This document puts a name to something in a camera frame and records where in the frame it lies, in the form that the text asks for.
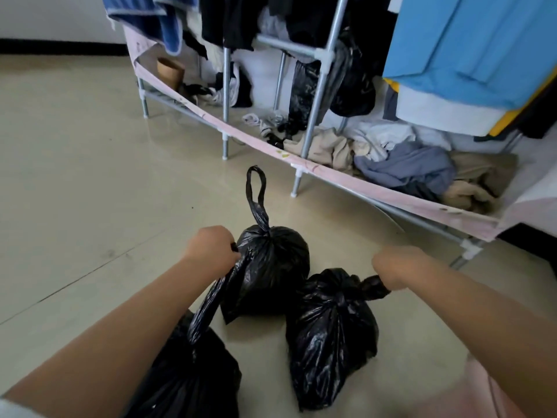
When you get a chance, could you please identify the person's right hand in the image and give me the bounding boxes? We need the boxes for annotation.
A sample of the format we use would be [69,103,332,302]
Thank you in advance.
[372,246,431,292]

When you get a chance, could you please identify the person's left hand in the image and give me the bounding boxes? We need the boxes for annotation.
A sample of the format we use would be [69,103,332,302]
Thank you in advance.
[183,226,241,280]

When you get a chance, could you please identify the knotted black garbage bag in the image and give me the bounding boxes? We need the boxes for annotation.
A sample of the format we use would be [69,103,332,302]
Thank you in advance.
[285,268,391,412]

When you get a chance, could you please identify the large black garbage bag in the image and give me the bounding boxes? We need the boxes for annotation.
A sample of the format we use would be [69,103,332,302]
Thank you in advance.
[124,243,243,418]

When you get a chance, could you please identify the person's left forearm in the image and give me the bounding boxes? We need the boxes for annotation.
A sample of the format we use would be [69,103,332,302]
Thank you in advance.
[2,256,223,418]

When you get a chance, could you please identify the person's right forearm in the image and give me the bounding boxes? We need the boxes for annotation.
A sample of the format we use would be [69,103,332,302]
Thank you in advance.
[402,252,557,418]

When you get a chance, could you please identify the black garbage bag with loop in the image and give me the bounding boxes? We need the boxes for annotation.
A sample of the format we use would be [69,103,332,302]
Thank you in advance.
[220,165,311,325]

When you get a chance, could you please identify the grey blue crumpled garment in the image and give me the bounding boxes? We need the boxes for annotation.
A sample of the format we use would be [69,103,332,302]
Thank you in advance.
[353,140,457,201]

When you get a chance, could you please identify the pink fabric wardrobe cover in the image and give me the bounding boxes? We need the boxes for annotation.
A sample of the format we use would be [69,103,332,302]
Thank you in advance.
[123,25,557,242]

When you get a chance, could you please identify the tan crumpled garment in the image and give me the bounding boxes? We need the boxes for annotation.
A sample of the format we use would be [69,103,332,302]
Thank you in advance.
[442,151,518,214]

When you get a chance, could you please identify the white crumpled garment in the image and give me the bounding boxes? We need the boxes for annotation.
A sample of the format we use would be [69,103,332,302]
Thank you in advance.
[341,119,453,161]

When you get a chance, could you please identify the white socks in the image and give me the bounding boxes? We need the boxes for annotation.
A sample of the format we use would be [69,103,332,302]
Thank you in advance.
[242,112,288,139]

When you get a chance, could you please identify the beige crumpled garment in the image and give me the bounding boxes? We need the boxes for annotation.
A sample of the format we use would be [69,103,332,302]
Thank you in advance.
[283,127,355,172]

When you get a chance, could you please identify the person's pink trousers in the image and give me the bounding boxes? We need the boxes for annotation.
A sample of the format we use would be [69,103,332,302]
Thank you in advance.
[453,354,529,418]

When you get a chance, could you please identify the black and white shoe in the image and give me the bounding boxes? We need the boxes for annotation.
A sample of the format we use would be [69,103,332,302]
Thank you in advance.
[187,62,253,108]

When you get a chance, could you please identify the white hanging garment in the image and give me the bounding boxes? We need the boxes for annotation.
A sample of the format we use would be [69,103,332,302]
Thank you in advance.
[395,84,507,137]

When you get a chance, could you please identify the black plastic bag hanging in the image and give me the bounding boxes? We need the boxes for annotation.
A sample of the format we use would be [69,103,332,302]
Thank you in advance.
[286,39,377,135]

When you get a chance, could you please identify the yellow hanging garment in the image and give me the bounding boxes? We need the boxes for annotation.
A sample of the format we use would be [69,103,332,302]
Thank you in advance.
[488,67,557,137]

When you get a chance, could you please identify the light blue hanging garment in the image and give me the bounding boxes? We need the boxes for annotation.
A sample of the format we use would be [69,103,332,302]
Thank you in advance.
[383,0,557,110]

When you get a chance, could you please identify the dark blue hanging garment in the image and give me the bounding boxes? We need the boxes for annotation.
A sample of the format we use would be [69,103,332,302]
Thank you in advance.
[101,0,200,56]

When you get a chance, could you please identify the black hanging clothes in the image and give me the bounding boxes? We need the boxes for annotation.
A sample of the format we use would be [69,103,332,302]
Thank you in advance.
[198,0,399,53]

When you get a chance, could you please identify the metal wardrobe rack frame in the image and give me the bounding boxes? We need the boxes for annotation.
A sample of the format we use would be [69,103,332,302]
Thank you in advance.
[138,0,523,271]

